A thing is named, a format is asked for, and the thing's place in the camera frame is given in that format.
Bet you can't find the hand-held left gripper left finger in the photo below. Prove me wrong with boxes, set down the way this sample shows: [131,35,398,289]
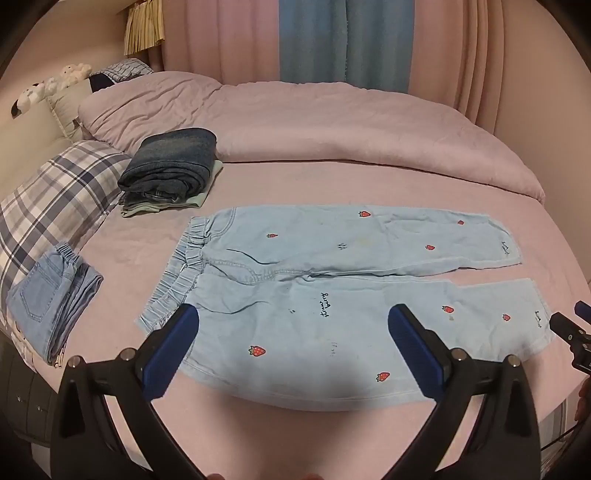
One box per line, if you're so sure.
[50,302,200,480]

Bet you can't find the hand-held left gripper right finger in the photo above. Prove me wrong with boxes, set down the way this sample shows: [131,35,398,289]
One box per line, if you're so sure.
[387,303,542,480]

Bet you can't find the light blue strawberry print pants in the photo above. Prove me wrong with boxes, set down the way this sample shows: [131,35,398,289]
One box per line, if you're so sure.
[134,205,557,412]

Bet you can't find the pink bed sheet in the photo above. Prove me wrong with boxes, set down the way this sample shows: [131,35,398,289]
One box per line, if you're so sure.
[32,157,591,480]

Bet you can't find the folded light blue jeans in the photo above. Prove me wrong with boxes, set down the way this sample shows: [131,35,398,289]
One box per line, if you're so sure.
[6,242,105,367]

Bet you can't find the folded pale green garment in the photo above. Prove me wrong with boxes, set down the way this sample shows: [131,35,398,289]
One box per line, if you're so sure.
[121,159,225,219]

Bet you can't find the grey nightstand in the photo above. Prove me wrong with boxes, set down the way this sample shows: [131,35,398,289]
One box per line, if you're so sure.
[0,355,61,445]

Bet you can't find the folded dark blue jeans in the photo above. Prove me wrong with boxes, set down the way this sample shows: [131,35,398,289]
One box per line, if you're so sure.
[117,128,218,204]

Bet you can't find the large plaid pillow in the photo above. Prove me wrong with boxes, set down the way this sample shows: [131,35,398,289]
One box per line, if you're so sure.
[0,140,134,370]

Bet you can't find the pink duvet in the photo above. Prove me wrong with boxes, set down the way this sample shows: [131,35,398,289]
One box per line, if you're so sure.
[78,71,546,204]

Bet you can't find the beige headboard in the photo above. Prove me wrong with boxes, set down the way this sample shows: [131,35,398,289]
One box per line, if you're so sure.
[0,99,65,199]

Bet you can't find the white frilled cushion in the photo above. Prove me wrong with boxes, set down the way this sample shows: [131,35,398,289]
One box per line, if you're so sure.
[48,80,98,141]

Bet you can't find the pink curtain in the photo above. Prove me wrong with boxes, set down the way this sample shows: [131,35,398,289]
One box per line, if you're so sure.
[410,0,591,139]
[161,0,283,86]

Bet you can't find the small plaid pillow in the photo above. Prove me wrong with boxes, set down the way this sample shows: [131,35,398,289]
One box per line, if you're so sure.
[90,58,154,86]

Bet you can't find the black and white plush toy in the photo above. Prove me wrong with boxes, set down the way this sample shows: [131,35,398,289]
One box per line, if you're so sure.
[11,78,58,118]

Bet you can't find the blue curtain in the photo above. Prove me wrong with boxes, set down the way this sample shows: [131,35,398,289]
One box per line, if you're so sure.
[345,0,415,95]
[277,0,348,85]

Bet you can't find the yellow pleated curtain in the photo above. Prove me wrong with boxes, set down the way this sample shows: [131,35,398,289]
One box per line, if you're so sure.
[124,2,166,55]

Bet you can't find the black cable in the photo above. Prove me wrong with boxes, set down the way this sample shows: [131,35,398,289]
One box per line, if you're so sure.
[539,401,588,454]

